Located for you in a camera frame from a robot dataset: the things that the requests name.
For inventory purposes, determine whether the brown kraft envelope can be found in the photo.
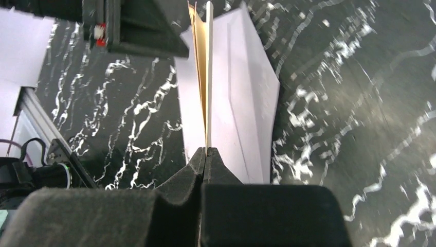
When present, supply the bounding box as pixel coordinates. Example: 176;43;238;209
188;1;213;151

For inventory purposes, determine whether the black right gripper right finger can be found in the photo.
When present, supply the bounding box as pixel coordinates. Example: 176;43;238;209
201;148;352;246

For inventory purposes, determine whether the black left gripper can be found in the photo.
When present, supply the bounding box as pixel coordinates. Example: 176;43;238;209
1;0;189;58

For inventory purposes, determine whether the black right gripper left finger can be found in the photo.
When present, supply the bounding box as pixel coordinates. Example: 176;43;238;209
1;148;206;246

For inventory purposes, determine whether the aluminium front rail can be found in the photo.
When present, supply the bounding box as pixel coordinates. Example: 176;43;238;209
13;87;72;154

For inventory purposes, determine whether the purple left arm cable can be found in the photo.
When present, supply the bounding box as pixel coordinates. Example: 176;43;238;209
0;138;33;161

